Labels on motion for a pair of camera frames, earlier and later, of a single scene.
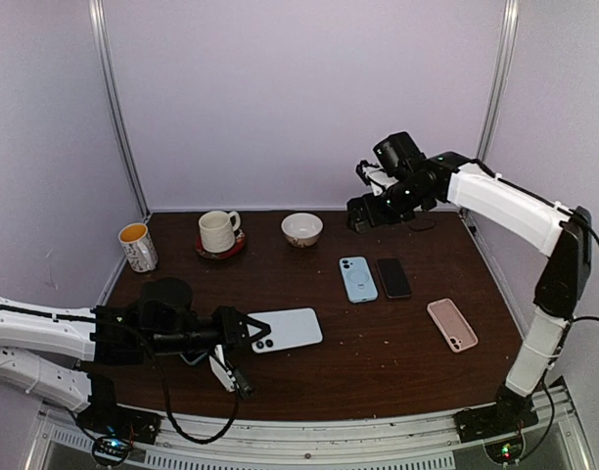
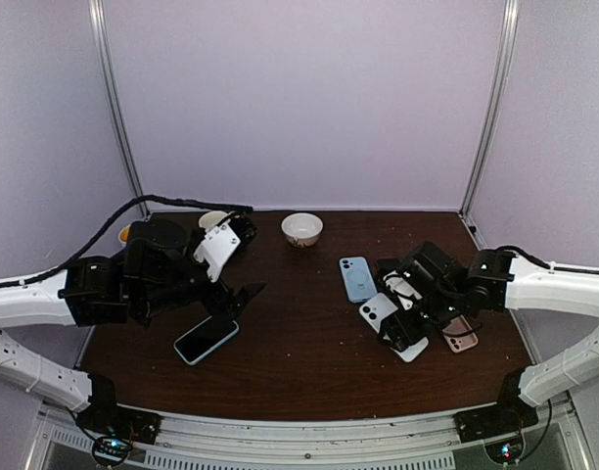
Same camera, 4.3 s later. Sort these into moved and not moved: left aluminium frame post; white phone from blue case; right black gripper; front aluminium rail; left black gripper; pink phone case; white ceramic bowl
Moved: white phone from blue case; left black gripper; right black gripper
Not moved: white ceramic bowl; pink phone case; front aluminium rail; left aluminium frame post
